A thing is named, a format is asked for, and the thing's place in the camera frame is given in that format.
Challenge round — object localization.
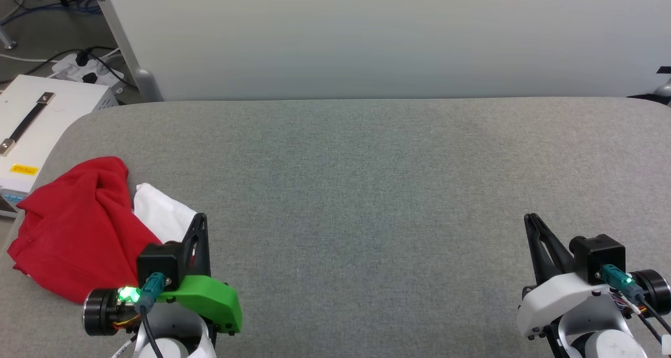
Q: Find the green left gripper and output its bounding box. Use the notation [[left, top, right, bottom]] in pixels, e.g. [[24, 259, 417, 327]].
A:
[[83, 213, 243, 337]]

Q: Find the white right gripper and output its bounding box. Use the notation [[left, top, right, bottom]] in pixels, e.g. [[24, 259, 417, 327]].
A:
[[516, 213, 671, 341]]

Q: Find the red and white shirt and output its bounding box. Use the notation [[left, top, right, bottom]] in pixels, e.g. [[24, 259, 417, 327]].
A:
[[7, 156, 199, 304]]

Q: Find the white power strip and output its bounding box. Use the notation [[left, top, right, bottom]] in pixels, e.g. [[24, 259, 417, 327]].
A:
[[51, 51, 127, 94]]

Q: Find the white partition panel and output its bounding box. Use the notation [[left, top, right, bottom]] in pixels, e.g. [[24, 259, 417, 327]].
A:
[[89, 0, 671, 102]]

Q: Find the teal plug left camera cable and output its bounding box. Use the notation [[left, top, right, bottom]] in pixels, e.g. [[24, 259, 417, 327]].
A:
[[135, 273, 167, 358]]

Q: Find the teal plug camera cable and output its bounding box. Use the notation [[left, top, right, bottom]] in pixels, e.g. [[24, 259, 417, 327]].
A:
[[135, 273, 167, 358], [601, 264, 671, 343]]

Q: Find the teal plug right camera cable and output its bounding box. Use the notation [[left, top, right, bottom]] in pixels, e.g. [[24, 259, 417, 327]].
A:
[[601, 264, 671, 343]]

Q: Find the white box with black handle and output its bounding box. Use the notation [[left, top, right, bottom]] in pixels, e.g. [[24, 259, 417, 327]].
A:
[[0, 74, 120, 219]]

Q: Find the grey post with black tape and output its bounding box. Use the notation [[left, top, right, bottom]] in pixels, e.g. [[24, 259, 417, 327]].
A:
[[628, 66, 671, 106]]

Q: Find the grey metal partition post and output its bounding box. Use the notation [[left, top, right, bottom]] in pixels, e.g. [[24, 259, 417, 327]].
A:
[[88, 0, 164, 103]]

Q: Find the black power cable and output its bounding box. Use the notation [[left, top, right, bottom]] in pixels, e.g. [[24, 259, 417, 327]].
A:
[[0, 46, 138, 89]]

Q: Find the white floor cable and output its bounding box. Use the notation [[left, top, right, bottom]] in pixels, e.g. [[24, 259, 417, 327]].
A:
[[0, 52, 53, 64]]

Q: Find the blue cable bundle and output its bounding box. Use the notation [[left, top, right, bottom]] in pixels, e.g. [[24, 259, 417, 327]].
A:
[[0, 0, 103, 17]]

